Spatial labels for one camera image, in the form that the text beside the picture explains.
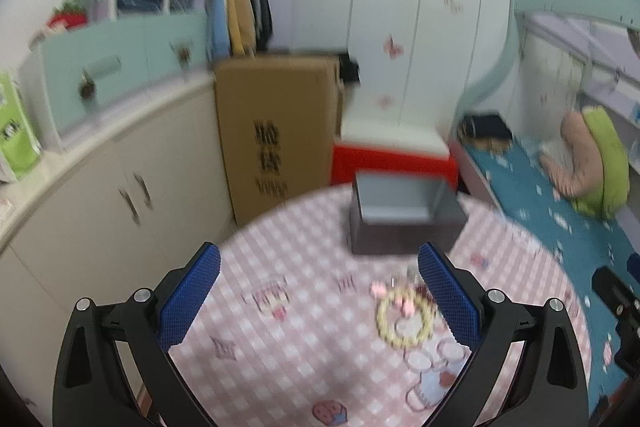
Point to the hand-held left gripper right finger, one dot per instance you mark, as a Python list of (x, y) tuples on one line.
[(450, 297)]

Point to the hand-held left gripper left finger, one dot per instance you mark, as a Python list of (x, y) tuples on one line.
[(190, 297)]

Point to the grey metal box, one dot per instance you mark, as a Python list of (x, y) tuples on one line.
[(395, 237)]

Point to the pink checkered tablecloth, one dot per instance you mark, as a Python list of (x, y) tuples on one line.
[(300, 257)]

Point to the blue patterned bed sheet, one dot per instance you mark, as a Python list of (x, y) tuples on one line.
[(525, 187)]

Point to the green and pink pillow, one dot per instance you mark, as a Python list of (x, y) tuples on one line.
[(605, 157)]

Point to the cream cabinet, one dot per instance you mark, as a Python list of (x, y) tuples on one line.
[(165, 147)]

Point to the red storage box white lid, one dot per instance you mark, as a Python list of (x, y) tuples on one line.
[(350, 162)]

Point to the dark folded clothes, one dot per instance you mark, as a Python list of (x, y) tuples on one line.
[(487, 127)]

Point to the tall cardboard box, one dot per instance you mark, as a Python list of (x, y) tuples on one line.
[(270, 107)]

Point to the green box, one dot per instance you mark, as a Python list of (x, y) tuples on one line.
[(15, 142)]

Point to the black cloth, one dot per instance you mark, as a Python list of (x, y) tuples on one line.
[(350, 67)]

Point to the teal drawer unit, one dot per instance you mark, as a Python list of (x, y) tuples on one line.
[(125, 42)]

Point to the light blue hanging garment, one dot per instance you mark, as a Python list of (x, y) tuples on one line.
[(218, 7)]

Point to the dark hanging garments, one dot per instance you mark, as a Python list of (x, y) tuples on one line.
[(260, 2)]

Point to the red item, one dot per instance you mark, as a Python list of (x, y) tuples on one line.
[(67, 19)]

